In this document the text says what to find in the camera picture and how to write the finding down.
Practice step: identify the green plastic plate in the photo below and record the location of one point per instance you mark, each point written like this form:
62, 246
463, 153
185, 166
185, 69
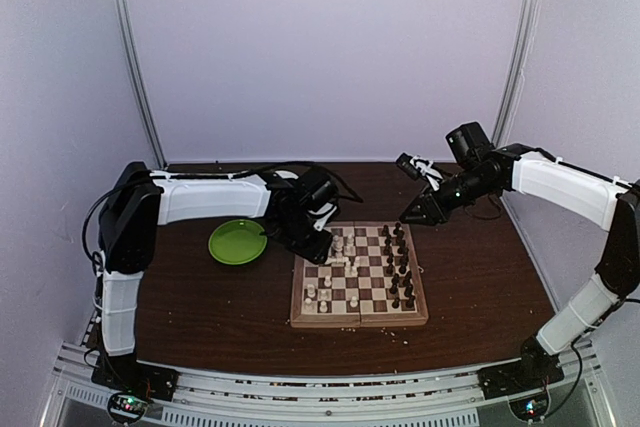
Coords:
237, 242

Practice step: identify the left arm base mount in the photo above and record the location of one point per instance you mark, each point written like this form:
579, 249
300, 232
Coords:
146, 381

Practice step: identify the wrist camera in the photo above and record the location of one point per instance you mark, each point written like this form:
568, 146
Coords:
469, 144
314, 189

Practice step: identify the aluminium front rail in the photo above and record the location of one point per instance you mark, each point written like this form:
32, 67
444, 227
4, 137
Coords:
445, 397

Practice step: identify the left aluminium frame post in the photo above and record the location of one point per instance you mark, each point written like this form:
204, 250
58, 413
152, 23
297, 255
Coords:
137, 82

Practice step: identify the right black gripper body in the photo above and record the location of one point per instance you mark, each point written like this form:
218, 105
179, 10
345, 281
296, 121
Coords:
473, 190

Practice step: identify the aluminium frame post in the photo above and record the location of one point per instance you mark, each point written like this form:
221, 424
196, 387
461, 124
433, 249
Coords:
137, 82
514, 83

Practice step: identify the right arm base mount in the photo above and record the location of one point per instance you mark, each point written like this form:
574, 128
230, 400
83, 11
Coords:
510, 379

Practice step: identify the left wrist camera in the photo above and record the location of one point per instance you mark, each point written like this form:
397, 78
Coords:
314, 189

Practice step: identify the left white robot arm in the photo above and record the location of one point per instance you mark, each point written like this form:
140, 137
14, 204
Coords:
128, 218

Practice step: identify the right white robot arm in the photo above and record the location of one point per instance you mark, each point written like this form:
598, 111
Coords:
596, 216

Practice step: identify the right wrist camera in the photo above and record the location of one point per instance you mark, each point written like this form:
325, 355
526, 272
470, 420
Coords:
469, 144

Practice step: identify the right aluminium frame post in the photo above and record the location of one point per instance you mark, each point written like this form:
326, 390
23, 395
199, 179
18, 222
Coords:
514, 83

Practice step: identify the wooden chess board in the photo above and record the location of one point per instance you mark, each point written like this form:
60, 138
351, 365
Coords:
384, 275

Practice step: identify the white chess piece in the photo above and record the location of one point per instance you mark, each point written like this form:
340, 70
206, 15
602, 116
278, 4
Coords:
338, 261

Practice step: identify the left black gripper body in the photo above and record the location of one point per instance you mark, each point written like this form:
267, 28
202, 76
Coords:
297, 237

